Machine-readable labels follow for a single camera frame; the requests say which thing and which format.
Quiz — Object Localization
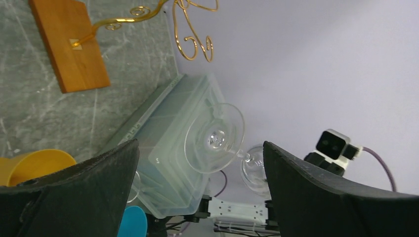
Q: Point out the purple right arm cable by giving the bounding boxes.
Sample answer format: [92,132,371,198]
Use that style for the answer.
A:
[361,146,397,193]

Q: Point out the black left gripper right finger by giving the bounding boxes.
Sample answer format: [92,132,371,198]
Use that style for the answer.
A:
[263,141,419,237]

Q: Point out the clear plastic storage box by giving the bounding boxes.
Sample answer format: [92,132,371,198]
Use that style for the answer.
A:
[99,74,224,219]

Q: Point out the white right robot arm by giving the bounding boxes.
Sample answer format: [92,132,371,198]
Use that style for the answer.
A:
[183,151,349,232]

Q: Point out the clear wine glass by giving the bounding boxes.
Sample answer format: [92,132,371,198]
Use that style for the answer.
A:
[127,171,141,203]
[184,103,271,199]

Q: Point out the gold wire glass rack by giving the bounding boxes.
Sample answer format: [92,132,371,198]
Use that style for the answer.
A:
[29,0,219,94]

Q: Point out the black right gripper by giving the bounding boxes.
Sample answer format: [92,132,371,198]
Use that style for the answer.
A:
[303,152,344,177]

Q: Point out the orange frosted wine glass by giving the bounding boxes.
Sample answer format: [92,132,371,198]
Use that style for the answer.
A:
[0,149,77,187]

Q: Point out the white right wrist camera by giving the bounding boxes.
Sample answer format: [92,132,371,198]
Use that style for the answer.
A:
[314,129,362,171]

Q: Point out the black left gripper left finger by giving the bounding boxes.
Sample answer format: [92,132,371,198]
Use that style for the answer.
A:
[0,139,140,237]

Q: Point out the blue wine glass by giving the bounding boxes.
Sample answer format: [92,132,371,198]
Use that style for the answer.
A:
[117,206,148,237]

